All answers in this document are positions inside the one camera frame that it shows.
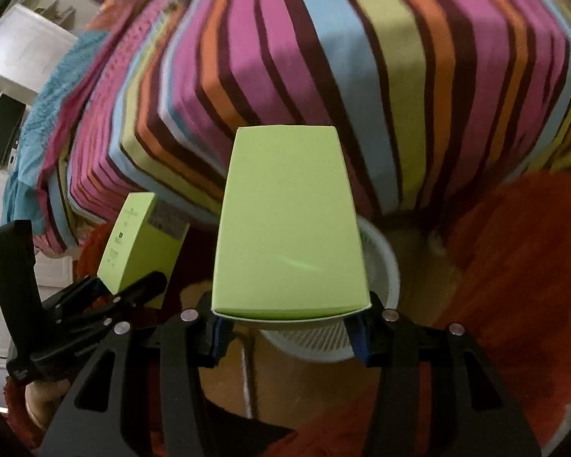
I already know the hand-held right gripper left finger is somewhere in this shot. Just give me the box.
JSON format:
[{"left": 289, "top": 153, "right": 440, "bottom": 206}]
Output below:
[{"left": 38, "top": 290, "right": 236, "bottom": 457}]

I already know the striped bed sheet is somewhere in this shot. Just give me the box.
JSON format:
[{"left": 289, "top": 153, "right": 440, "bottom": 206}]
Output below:
[{"left": 35, "top": 0, "right": 571, "bottom": 258}]

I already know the white plastic basket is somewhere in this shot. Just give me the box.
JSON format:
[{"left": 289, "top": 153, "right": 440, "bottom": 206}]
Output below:
[{"left": 262, "top": 216, "right": 401, "bottom": 360}]

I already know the black television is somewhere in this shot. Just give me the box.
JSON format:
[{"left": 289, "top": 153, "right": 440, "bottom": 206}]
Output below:
[{"left": 0, "top": 93, "right": 26, "bottom": 166}]

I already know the white wall shelf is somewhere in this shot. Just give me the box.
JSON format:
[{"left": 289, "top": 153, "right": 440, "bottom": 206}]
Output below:
[{"left": 32, "top": 1, "right": 77, "bottom": 27}]

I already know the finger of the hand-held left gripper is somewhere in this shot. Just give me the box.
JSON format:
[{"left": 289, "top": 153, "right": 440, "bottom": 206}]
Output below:
[
  {"left": 40, "top": 275, "right": 108, "bottom": 318},
  {"left": 87, "top": 270, "right": 168, "bottom": 325}
]

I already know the teal blanket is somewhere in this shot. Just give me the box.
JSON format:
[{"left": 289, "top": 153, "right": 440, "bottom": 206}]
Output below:
[{"left": 0, "top": 29, "right": 110, "bottom": 234}]

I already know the white cabinet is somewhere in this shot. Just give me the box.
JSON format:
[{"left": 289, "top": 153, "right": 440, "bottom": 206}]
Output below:
[{"left": 0, "top": 4, "right": 79, "bottom": 360}]

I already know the green box with grey label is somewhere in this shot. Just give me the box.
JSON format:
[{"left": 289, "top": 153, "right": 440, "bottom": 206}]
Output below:
[{"left": 96, "top": 192, "right": 191, "bottom": 310}]

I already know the orange patterned quilt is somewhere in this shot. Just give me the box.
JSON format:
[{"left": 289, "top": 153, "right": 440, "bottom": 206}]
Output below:
[{"left": 86, "top": 0, "right": 182, "bottom": 39}]

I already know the plain green cardboard box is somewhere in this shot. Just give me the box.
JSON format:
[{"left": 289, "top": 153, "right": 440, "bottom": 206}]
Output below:
[{"left": 211, "top": 125, "right": 373, "bottom": 322}]

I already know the person's left hand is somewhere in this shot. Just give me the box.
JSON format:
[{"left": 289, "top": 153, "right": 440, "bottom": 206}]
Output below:
[{"left": 25, "top": 379, "right": 72, "bottom": 435}]

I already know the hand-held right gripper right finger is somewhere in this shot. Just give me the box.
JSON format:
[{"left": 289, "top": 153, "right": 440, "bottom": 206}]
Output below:
[{"left": 345, "top": 290, "right": 543, "bottom": 457}]

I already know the red shaggy rug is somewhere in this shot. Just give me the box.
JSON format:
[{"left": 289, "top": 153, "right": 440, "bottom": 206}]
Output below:
[{"left": 2, "top": 166, "right": 571, "bottom": 457}]

